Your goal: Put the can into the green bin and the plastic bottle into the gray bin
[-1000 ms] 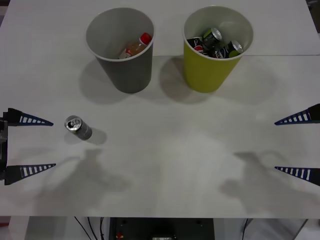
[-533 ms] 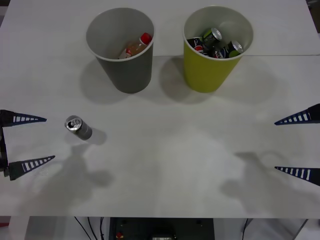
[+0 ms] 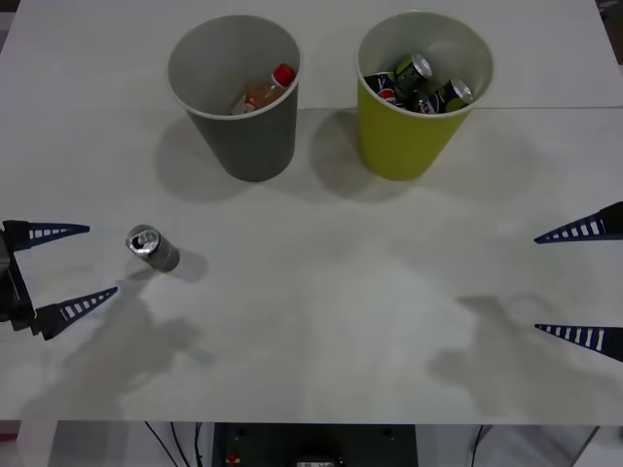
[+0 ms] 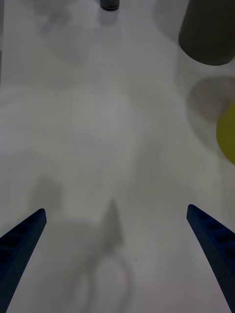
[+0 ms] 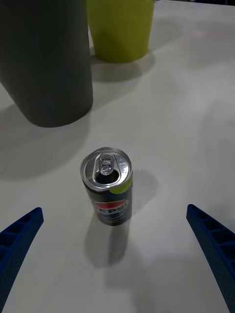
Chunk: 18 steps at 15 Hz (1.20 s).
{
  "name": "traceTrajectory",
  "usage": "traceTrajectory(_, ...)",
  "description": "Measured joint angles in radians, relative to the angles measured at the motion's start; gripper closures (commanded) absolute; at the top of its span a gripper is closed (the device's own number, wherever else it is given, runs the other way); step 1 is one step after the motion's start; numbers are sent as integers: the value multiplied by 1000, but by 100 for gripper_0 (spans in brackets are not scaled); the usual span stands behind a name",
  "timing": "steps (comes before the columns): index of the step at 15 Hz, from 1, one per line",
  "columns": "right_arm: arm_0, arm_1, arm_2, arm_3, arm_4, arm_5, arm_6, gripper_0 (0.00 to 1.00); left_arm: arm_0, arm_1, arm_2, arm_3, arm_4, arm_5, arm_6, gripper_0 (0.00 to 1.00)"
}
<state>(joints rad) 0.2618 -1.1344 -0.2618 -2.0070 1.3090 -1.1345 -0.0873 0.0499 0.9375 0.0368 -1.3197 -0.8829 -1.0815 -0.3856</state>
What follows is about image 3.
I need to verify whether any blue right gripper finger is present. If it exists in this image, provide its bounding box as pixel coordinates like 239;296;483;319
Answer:
533;323;623;364
533;200;623;244

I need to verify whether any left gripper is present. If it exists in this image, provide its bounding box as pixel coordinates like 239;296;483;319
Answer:
0;220;119;341

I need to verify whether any silver grey drink can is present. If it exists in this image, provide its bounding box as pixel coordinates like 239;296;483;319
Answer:
126;224;182;273

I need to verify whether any yellow-green plastic waste bin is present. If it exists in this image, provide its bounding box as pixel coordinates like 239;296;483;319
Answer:
355;10;495;183

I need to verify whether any black and green drink can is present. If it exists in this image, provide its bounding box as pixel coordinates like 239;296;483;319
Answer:
392;54;434;100

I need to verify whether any grey plastic waste bin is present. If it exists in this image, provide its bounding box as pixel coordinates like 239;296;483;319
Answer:
166;14;303;184

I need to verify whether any blue drink can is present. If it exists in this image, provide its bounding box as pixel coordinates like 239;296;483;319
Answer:
363;71;399;107

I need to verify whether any plastic bottle with red cap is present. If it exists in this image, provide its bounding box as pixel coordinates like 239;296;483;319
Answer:
230;63;298;117

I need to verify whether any black robot torso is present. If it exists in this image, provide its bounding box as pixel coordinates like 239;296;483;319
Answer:
212;422;419;467

